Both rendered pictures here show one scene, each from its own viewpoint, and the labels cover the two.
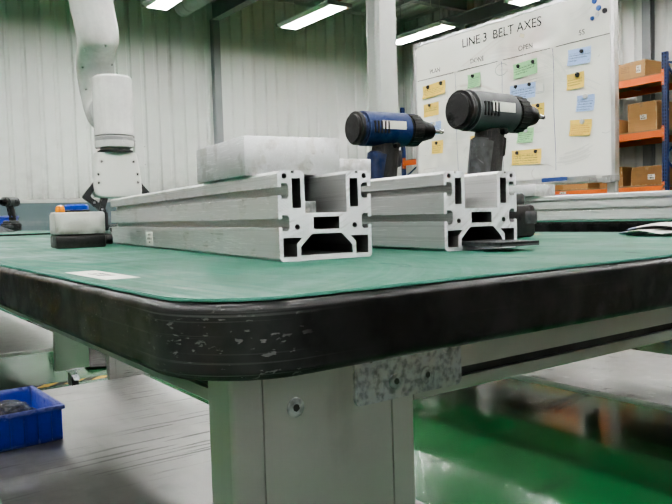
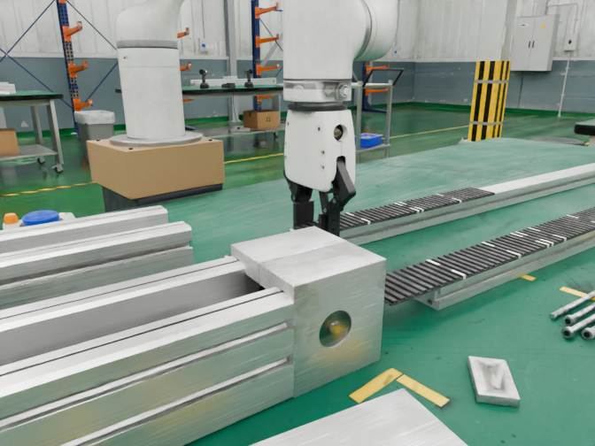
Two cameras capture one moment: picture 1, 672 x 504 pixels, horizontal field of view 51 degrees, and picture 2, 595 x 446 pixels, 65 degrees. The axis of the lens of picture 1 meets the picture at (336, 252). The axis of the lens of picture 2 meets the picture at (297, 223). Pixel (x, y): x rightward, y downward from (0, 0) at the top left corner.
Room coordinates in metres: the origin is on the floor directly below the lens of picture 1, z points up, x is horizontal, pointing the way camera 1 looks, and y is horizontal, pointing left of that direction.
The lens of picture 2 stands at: (1.47, -0.12, 1.02)
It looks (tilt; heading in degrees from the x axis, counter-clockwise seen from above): 18 degrees down; 84
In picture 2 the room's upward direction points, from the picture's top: straight up
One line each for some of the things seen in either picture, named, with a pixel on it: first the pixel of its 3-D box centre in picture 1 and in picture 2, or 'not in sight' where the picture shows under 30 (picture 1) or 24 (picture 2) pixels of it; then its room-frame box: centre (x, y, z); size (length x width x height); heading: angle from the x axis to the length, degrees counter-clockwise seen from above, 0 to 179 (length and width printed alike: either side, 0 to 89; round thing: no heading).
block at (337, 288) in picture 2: not in sight; (297, 296); (1.51, 0.25, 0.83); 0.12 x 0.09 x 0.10; 118
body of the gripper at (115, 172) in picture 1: (116, 172); (316, 142); (1.56, 0.47, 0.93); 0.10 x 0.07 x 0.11; 118
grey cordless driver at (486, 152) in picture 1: (503, 165); not in sight; (1.09, -0.26, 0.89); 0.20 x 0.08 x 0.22; 126
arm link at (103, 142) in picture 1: (115, 144); (318, 92); (1.56, 0.47, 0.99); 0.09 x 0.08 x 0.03; 118
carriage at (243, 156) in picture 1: (264, 173); not in sight; (0.82, 0.08, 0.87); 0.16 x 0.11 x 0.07; 28
